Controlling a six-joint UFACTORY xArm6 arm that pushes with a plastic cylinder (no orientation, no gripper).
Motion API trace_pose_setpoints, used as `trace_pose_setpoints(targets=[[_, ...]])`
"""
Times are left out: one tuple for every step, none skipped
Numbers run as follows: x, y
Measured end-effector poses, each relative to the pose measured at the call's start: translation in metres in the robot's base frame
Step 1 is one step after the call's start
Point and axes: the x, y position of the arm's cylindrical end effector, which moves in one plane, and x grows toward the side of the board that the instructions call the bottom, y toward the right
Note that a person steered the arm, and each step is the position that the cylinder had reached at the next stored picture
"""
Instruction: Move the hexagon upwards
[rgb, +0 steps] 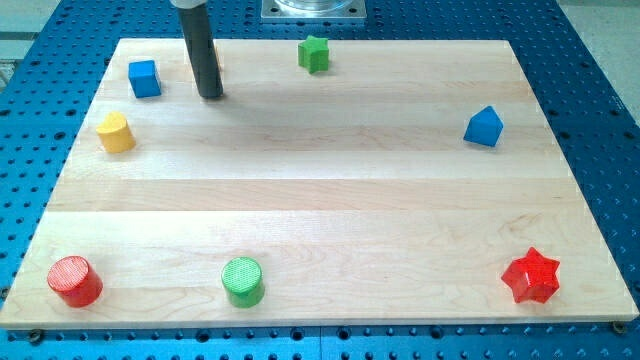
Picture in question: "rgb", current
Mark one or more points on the wooden board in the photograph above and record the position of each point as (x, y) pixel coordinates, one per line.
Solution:
(353, 189)

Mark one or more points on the green cylinder block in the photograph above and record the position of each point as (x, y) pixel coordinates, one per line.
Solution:
(242, 279)

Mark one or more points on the green star block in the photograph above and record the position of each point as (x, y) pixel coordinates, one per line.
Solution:
(313, 54)

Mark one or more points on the blue pentagon block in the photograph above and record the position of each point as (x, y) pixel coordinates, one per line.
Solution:
(484, 128)

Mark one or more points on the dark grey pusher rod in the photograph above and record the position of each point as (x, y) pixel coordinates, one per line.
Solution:
(200, 48)

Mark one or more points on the blue cube block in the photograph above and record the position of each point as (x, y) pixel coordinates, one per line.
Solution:
(144, 79)

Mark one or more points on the yellow heart block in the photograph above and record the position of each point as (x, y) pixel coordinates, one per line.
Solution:
(114, 133)

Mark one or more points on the red star block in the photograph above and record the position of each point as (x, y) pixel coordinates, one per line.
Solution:
(532, 277)

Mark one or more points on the red cylinder block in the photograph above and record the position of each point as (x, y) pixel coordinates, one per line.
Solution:
(75, 281)

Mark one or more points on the blue perforated table plate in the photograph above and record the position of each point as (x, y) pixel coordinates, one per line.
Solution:
(50, 93)

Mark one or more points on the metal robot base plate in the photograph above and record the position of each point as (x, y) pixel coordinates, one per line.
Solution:
(313, 10)

